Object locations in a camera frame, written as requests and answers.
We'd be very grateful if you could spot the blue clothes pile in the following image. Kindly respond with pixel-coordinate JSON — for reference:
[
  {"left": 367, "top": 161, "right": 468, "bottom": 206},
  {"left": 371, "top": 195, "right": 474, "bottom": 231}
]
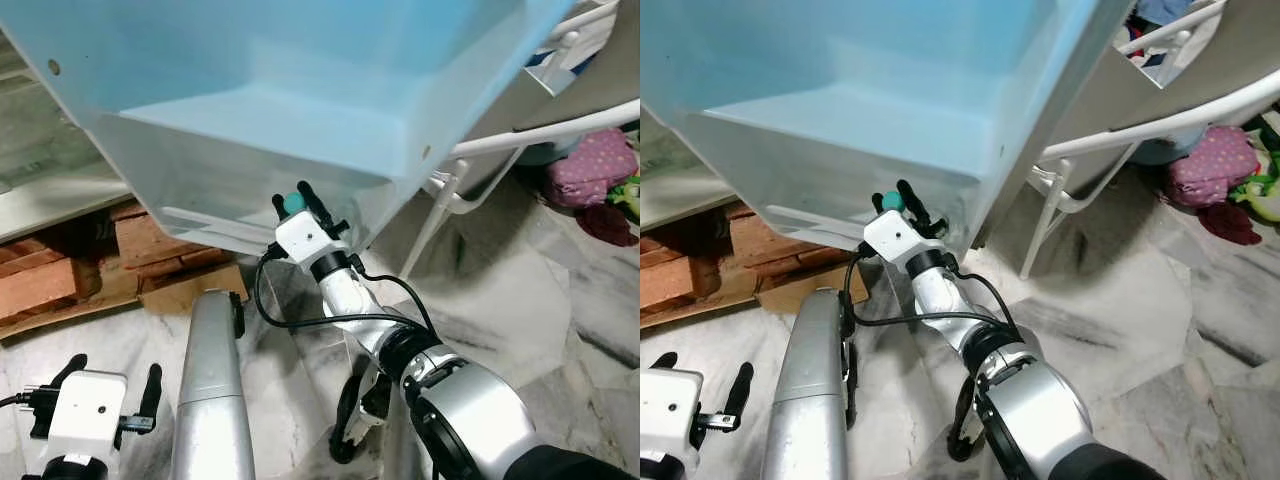
[
  {"left": 1140, "top": 138, "right": 1201, "bottom": 166},
  {"left": 520, "top": 140, "right": 573, "bottom": 166}
]

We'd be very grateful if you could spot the green cloth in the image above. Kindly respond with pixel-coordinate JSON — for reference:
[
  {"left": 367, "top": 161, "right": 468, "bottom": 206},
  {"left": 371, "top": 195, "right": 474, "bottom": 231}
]
[
  {"left": 1230, "top": 175, "right": 1280, "bottom": 223},
  {"left": 610, "top": 175, "right": 641, "bottom": 226}
]

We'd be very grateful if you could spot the grey folding metal chair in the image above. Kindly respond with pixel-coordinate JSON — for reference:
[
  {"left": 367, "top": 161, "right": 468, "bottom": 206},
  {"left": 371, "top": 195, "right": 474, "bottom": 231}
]
[
  {"left": 400, "top": 0, "right": 641, "bottom": 281},
  {"left": 975, "top": 0, "right": 1280, "bottom": 281}
]

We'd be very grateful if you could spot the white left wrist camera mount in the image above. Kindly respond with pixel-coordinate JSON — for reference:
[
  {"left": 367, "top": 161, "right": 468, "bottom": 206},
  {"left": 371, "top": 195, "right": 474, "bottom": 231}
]
[
  {"left": 45, "top": 370, "right": 129, "bottom": 463},
  {"left": 640, "top": 368, "right": 704, "bottom": 461}
]

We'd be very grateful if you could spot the pink dotted bag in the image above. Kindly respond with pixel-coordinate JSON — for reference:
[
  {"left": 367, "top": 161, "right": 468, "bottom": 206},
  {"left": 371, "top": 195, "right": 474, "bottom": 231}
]
[
  {"left": 545, "top": 128, "right": 639, "bottom": 208},
  {"left": 1165, "top": 125, "right": 1261, "bottom": 206}
]

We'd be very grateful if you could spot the red brick stack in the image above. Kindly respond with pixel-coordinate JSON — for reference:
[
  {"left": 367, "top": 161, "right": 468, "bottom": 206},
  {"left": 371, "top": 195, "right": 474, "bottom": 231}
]
[
  {"left": 0, "top": 200, "right": 236, "bottom": 331},
  {"left": 640, "top": 200, "right": 793, "bottom": 321}
]

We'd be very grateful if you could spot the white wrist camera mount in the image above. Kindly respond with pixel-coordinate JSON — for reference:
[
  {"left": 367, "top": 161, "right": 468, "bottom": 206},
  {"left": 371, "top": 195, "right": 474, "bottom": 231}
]
[
  {"left": 862, "top": 210, "right": 939, "bottom": 263},
  {"left": 640, "top": 368, "right": 704, "bottom": 461},
  {"left": 45, "top": 370, "right": 129, "bottom": 463},
  {"left": 273, "top": 210, "right": 351, "bottom": 266}
]

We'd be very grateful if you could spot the dark red cloth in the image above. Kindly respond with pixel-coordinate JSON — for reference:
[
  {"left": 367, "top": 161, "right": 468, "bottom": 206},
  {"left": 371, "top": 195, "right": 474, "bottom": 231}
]
[
  {"left": 1198, "top": 203, "right": 1263, "bottom": 247},
  {"left": 580, "top": 203, "right": 637, "bottom": 247}
]

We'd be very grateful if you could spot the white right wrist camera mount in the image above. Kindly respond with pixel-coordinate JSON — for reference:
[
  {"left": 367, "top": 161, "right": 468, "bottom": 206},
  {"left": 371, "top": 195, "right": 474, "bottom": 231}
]
[
  {"left": 273, "top": 210, "right": 351, "bottom": 266},
  {"left": 862, "top": 210, "right": 939, "bottom": 263}
]

